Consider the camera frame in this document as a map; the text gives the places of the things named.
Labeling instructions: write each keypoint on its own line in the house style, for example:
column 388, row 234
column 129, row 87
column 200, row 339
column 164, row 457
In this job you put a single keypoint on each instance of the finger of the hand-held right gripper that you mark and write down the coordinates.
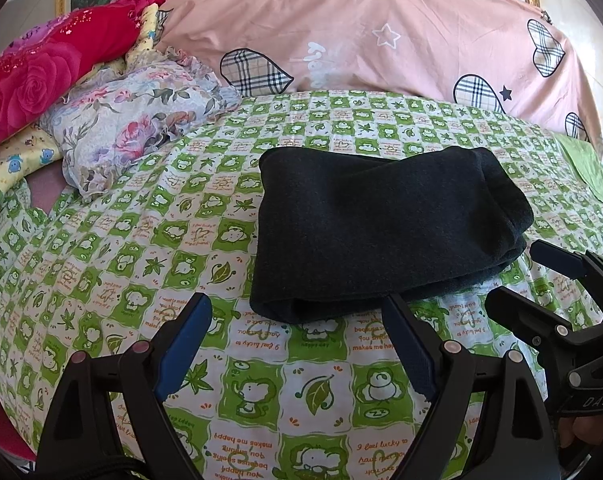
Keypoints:
column 556, row 259
column 524, row 312

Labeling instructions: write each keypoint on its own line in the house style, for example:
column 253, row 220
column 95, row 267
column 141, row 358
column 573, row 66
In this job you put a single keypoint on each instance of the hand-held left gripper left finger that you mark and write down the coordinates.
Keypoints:
column 186, row 347

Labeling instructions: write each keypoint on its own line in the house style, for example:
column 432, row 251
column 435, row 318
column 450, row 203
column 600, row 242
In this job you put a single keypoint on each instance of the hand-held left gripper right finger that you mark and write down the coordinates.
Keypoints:
column 411, row 352

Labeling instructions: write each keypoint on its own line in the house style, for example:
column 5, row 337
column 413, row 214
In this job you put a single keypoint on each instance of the black pants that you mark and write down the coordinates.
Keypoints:
column 371, row 230

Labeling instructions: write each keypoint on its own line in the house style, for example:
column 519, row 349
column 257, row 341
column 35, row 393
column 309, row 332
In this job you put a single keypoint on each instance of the person's right hand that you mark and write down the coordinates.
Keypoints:
column 584, row 432

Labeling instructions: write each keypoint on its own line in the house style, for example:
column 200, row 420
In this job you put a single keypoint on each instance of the light green cloth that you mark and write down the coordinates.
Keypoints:
column 589, row 167

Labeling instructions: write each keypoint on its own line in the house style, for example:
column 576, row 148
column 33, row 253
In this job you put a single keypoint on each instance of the green checkered cartoon bedsheet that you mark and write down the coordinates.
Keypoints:
column 191, row 230

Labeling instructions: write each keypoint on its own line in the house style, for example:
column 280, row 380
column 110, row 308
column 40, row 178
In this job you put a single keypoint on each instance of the mauve mattress cover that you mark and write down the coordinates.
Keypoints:
column 49, row 190

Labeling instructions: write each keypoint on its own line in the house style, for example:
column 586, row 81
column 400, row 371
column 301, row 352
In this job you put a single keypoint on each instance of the floral ruffled pillow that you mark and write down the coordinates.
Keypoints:
column 131, row 125

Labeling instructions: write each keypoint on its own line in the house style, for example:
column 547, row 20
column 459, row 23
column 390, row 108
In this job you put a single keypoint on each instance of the yellow cartoon print pillow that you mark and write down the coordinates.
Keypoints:
column 14, row 162

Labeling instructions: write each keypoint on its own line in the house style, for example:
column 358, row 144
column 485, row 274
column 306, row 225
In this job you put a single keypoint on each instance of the pink quilt with plaid hearts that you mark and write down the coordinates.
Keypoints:
column 381, row 45

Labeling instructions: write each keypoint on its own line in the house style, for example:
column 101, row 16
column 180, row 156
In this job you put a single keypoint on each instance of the red rose print pillow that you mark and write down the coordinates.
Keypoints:
column 36, row 75

